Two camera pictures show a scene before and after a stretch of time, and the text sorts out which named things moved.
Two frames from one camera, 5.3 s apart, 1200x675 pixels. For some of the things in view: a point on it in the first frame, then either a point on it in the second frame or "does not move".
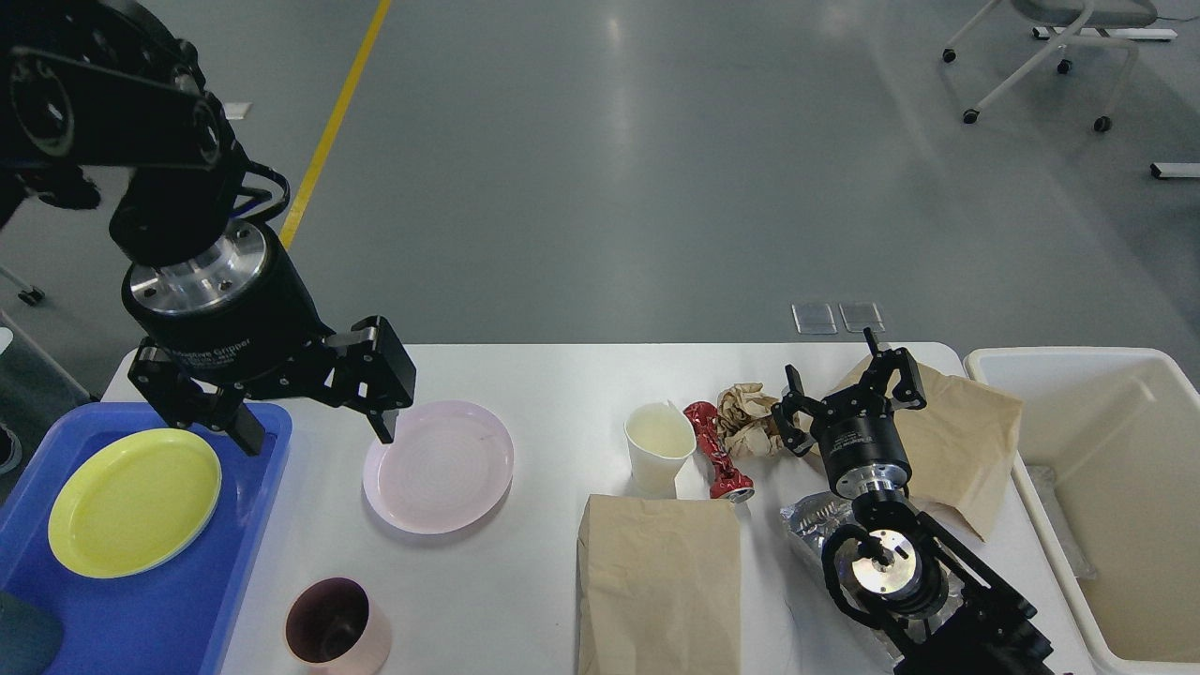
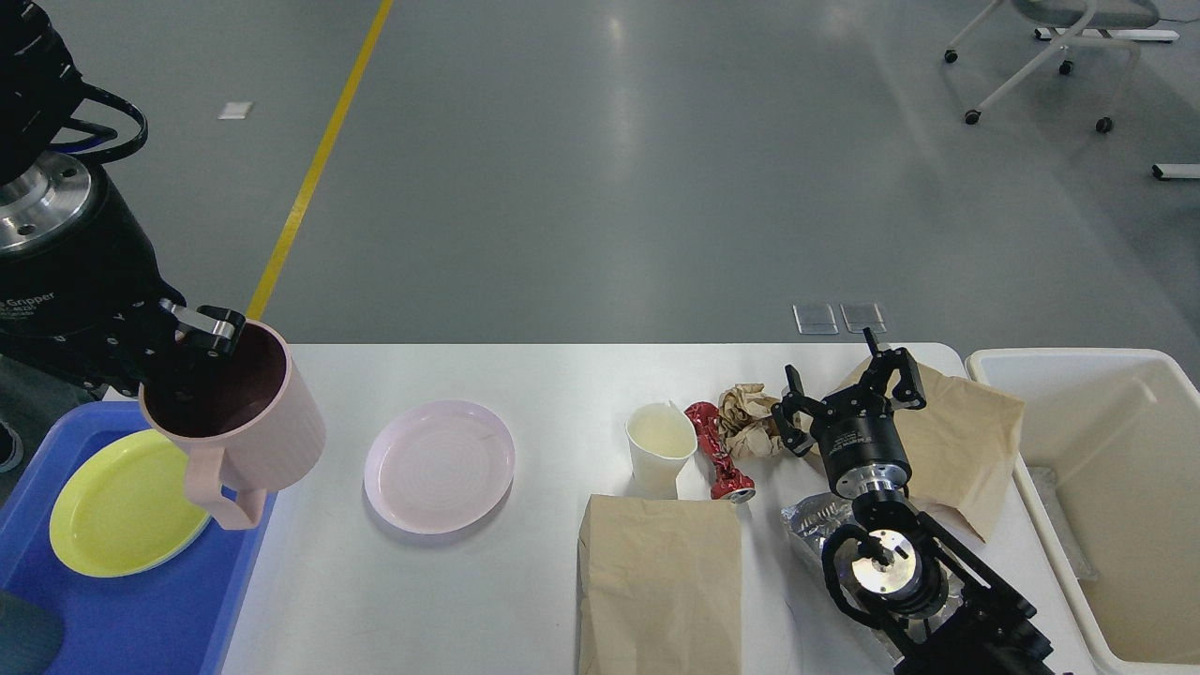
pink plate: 448,466 does not move
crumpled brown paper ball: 746,420 does not move
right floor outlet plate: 858,316 does not move
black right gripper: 862,445 does not move
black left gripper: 240,317 to 82,293
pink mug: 334,628 to 247,419
